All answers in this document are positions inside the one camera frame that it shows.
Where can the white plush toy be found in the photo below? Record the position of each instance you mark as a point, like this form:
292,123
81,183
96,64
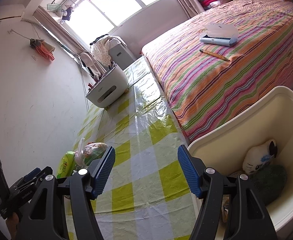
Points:
257,156

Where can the white washing machine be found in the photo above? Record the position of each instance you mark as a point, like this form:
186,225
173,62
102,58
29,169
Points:
121,55

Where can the green tissue packet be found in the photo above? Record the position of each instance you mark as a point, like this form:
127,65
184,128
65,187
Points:
66,166

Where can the cream plastic bin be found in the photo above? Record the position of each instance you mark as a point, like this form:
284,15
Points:
236,135

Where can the white air conditioner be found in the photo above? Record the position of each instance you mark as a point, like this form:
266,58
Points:
6,15

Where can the clear plastic bag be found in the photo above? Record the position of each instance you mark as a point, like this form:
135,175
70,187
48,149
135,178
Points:
91,151

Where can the orange hanging cloth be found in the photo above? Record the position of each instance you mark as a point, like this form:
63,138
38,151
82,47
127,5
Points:
45,50

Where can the yellow pencil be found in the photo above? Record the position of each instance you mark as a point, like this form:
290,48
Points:
214,54

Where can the dark hanging underwear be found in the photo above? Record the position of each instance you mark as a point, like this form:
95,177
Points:
67,15

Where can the green checkered tablecloth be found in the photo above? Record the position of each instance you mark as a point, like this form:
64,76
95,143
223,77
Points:
146,160

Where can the blue and white pencil case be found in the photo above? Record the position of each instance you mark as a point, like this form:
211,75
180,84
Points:
219,38

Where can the bed with striped sheet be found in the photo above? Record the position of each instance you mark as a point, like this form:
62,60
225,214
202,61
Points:
224,80

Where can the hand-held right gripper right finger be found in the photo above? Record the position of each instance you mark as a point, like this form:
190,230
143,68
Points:
189,172

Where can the window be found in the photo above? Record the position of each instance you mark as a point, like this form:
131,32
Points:
106,17

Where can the white utensil holder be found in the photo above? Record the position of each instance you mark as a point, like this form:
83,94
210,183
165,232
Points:
109,90

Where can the person's left hand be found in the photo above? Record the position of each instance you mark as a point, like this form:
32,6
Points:
12,226

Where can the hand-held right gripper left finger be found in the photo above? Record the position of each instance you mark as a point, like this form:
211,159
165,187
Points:
104,170

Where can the beige curtain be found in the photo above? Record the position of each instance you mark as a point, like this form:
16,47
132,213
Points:
61,33
186,2

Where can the green broccoli plush toy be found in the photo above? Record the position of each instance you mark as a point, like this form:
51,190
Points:
270,182

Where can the dotted white cloth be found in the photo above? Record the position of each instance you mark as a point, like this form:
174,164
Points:
101,50

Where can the plain white cloth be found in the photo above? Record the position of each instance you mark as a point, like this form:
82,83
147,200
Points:
91,63

